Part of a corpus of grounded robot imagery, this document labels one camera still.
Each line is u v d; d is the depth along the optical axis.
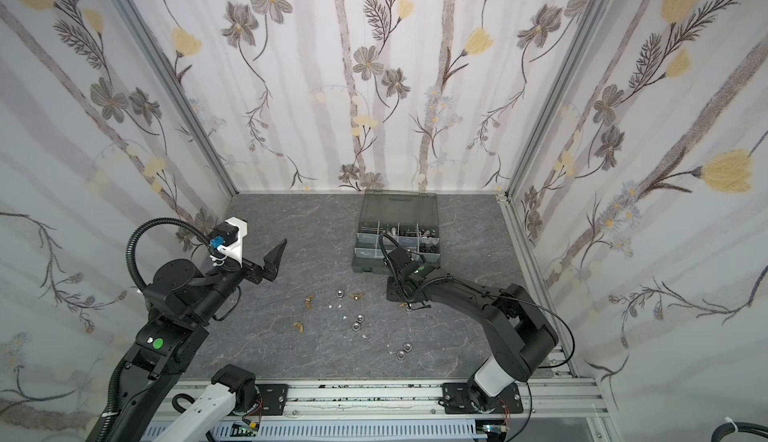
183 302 0.45
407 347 0.82
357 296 0.91
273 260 0.56
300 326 0.86
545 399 0.75
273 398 0.74
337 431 0.70
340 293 0.93
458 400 0.73
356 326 0.86
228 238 0.50
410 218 1.36
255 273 0.54
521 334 0.45
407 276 0.67
